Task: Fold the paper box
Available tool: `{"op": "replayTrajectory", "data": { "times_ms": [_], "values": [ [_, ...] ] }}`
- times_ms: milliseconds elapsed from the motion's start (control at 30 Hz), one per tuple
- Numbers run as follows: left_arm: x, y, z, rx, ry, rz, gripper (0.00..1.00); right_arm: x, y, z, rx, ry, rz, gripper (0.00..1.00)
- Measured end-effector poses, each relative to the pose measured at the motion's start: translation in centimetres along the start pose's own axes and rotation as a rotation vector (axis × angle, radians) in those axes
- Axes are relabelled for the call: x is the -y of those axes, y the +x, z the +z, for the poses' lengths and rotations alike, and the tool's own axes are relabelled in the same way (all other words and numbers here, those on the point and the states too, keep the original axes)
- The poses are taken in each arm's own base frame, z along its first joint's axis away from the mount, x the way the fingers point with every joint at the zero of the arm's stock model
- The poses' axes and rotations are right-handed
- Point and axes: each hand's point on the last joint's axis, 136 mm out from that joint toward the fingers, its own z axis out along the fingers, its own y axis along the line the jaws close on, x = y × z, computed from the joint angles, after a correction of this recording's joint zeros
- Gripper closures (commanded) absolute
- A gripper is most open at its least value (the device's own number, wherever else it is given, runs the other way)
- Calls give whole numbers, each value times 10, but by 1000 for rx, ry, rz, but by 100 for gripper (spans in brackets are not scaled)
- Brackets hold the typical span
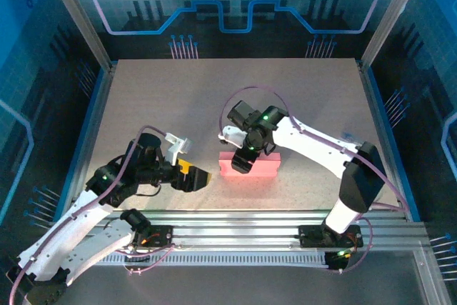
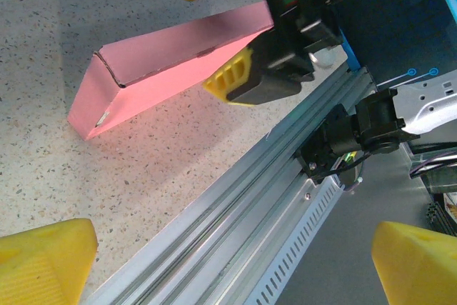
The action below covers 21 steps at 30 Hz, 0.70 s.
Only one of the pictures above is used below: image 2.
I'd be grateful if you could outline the aluminium extrusion rail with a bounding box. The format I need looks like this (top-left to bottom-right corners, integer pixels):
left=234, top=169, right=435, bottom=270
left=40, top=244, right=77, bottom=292
left=81, top=61, right=379, bottom=305

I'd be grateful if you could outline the aluminium blue side rail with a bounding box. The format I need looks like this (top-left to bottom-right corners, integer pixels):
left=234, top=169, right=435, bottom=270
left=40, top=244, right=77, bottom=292
left=338, top=29, right=362, bottom=71

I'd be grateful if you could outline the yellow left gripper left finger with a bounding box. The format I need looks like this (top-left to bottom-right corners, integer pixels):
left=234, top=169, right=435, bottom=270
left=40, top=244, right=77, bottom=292
left=0, top=218, right=99, bottom=305

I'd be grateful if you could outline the pink paper box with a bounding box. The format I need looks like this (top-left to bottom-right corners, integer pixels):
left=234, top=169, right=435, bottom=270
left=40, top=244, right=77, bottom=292
left=66, top=0, right=276, bottom=141

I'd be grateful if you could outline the slotted metal cable duct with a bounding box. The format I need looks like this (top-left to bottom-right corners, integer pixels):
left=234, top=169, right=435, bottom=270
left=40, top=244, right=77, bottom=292
left=246, top=176, right=343, bottom=305

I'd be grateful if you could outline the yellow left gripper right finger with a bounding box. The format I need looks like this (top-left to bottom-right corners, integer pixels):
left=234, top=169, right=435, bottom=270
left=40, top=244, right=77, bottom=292
left=371, top=221, right=457, bottom=305

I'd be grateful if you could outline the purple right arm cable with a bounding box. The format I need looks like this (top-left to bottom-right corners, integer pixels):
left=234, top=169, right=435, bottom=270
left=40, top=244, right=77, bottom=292
left=408, top=151, right=457, bottom=179

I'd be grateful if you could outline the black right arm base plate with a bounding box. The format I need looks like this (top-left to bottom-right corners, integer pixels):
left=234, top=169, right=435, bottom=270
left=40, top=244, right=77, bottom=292
left=294, top=104, right=358, bottom=183

